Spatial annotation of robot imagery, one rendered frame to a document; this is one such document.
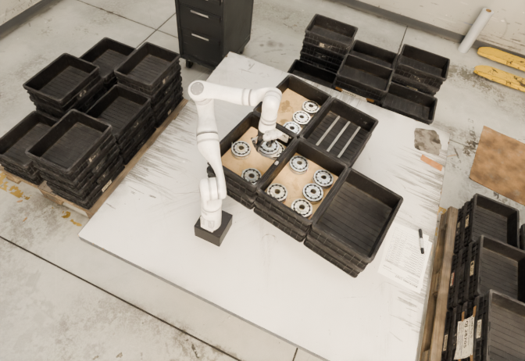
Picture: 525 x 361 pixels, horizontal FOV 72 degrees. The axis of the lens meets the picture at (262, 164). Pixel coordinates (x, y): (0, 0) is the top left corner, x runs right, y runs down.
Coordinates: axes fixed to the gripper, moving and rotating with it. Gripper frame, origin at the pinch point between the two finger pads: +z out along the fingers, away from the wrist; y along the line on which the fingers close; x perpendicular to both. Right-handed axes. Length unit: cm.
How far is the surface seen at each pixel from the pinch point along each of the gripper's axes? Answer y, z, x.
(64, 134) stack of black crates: 92, 52, -86
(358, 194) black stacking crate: -42, 16, 32
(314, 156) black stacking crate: -28.9, 11.1, 5.7
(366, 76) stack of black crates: -132, 45, -76
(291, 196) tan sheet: -8.4, 16.6, 21.0
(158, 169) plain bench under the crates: 47, 30, -25
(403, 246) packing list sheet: -56, 29, 61
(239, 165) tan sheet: 8.6, 16.6, -5.1
